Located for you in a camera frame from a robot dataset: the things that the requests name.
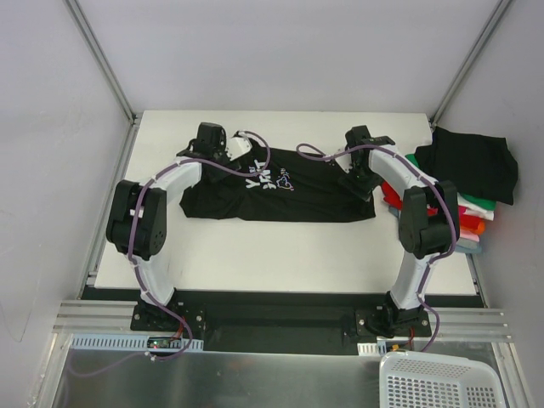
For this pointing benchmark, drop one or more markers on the left aluminium frame post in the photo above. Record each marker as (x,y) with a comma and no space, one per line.
(89,37)

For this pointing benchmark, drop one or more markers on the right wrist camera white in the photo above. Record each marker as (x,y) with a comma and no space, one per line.
(344,161)

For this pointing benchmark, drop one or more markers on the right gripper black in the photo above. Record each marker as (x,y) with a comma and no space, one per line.
(357,183)

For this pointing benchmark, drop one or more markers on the aluminium frame post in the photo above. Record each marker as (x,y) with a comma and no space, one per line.
(488,30)
(89,37)

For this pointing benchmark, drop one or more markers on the slotted cable duct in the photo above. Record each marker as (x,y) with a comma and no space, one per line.
(372,349)
(134,343)

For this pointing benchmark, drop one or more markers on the black folded t-shirt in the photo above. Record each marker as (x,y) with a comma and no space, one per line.
(478,165)

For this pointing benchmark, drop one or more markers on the grey t-shirt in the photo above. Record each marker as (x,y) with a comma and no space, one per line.
(467,244)

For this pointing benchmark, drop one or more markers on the right slotted cable duct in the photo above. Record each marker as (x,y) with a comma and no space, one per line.
(372,349)

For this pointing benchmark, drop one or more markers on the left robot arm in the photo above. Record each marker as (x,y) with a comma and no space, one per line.
(137,222)

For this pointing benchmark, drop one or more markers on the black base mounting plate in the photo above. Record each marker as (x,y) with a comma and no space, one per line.
(259,322)

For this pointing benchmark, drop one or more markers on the left slotted cable duct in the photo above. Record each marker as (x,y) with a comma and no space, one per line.
(134,343)

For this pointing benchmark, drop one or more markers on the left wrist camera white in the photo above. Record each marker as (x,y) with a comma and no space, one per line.
(237,146)

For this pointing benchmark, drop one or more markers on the red t-shirt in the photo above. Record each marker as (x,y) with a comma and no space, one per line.
(394,201)

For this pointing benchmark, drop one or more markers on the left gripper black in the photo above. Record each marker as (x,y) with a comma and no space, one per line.
(217,166)

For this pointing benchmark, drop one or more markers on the white plastic basket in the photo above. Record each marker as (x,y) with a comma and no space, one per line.
(415,379)

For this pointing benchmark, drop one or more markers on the orange t-shirt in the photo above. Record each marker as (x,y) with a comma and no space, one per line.
(473,225)

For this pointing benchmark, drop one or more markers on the aluminium front rail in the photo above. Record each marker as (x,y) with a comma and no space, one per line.
(456,324)

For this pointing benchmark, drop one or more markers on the right aluminium frame post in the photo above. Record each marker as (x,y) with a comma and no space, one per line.
(488,30)

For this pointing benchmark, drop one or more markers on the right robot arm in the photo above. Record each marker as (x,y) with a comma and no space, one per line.
(428,224)

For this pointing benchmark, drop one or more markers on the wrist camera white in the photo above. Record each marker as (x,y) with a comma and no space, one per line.
(237,146)
(344,161)

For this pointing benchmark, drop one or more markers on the white t-shirt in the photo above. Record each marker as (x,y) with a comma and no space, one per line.
(473,209)

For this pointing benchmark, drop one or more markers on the black printed t-shirt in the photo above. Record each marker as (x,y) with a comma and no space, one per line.
(288,189)

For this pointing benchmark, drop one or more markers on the pink t-shirt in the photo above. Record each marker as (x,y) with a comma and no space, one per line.
(468,235)

